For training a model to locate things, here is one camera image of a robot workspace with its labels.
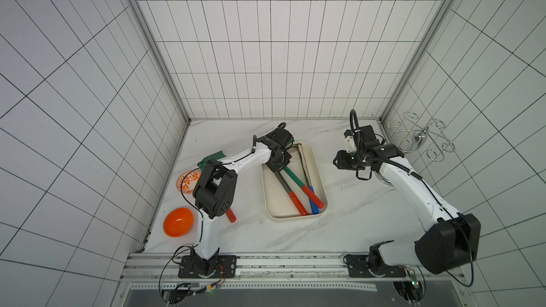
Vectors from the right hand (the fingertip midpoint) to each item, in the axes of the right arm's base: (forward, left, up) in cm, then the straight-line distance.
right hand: (338, 157), depth 83 cm
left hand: (0, +22, -10) cm, 24 cm away
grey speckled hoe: (-12, +18, -12) cm, 25 cm away
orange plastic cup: (-25, +63, -14) cm, 69 cm away
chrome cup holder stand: (+4, -28, +11) cm, 30 cm away
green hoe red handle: (-12, +9, -11) cm, 19 cm away
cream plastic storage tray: (-14, +23, -16) cm, 32 cm away
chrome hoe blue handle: (-16, +10, -10) cm, 21 cm away
